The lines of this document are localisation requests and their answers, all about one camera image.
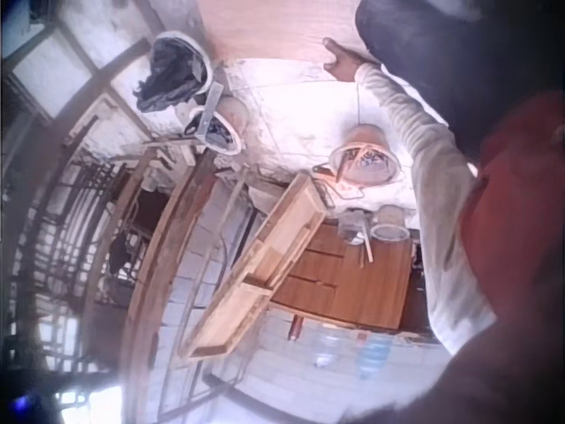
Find window frame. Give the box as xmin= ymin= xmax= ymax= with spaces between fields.
xmin=0 ymin=0 xmax=154 ymax=129

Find person's legs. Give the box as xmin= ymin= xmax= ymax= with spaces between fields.
xmin=354 ymin=0 xmax=565 ymax=149

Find pink plastic bucket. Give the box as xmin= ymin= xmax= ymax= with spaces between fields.
xmin=218 ymin=95 xmax=251 ymax=136

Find white bucket with tools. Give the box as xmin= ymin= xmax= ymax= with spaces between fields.
xmin=183 ymin=104 xmax=245 ymax=156

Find white bucket with black cloth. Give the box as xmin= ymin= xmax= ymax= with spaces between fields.
xmin=133 ymin=30 xmax=215 ymax=114

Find clear water bottle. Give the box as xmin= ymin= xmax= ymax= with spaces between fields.
xmin=310 ymin=331 xmax=346 ymax=368

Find light wooden frame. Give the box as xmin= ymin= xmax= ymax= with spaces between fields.
xmin=179 ymin=170 xmax=330 ymax=364

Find clear bucket with tools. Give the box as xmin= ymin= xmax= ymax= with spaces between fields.
xmin=329 ymin=124 xmax=402 ymax=186

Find brown plywood board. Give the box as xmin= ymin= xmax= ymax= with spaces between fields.
xmin=193 ymin=0 xmax=370 ymax=64

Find clear plastic container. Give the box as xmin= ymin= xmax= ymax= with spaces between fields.
xmin=369 ymin=204 xmax=411 ymax=243

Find blue water bottle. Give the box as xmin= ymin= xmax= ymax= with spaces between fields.
xmin=354 ymin=334 xmax=393 ymax=381

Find dark metal rack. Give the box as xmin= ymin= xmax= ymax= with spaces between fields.
xmin=8 ymin=148 xmax=138 ymax=381

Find small glass jar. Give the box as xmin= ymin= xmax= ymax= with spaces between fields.
xmin=337 ymin=210 xmax=368 ymax=246

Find person's left hand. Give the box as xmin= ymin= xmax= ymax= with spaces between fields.
xmin=322 ymin=36 xmax=368 ymax=84

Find metal try square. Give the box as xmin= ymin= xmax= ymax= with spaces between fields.
xmin=196 ymin=82 xmax=226 ymax=143

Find long wooden plank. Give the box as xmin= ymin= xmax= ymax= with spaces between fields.
xmin=117 ymin=149 xmax=218 ymax=424

